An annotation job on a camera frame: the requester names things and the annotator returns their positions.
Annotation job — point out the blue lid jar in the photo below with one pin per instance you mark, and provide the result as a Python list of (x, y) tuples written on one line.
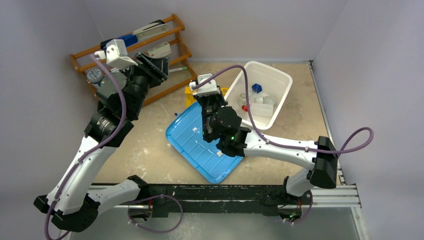
[(95, 77)]

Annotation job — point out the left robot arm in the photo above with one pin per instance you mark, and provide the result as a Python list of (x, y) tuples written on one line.
[(72, 206)]

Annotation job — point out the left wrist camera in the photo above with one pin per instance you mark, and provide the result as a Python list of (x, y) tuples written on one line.
[(116, 55)]

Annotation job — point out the red nozzle wash bottle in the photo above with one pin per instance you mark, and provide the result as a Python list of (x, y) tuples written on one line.
[(257, 110)]

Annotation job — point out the blue grey stapler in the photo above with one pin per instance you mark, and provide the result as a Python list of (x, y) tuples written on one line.
[(152, 29)]

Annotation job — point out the green white marker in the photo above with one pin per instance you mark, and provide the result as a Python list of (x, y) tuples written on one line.
[(177, 69)]

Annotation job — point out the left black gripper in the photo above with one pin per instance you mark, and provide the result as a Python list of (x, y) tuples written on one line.
[(156, 69)]

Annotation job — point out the white plastic bin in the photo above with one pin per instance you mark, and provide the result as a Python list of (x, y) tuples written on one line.
[(274, 83)]

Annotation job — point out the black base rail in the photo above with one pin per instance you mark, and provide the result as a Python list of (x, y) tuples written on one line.
[(267, 200)]

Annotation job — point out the blue base glass cylinder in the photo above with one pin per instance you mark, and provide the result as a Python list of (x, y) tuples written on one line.
[(256, 91)]

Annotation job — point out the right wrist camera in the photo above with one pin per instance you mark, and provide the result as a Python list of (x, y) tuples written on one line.
[(203, 87)]

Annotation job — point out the yellow test tube rack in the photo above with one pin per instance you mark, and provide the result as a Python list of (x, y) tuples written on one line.
[(190, 99)]

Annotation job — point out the white ceramic dish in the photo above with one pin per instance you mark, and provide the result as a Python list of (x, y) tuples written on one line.
[(268, 100)]

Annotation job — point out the small glass beaker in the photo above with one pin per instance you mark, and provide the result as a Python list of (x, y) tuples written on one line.
[(242, 99)]

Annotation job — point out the blue plastic lid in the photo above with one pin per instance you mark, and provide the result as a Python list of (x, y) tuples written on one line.
[(185, 135)]

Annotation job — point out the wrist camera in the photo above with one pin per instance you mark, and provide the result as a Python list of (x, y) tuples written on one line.
[(116, 55), (203, 87)]

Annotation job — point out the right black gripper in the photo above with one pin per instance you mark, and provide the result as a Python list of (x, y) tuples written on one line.
[(210, 100)]

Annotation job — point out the white green box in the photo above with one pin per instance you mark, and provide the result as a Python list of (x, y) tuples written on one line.
[(161, 50)]

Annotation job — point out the wooden shelf rack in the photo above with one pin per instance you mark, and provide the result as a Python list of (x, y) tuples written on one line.
[(181, 61)]

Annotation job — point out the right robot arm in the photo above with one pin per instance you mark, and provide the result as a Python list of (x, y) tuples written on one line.
[(317, 159)]

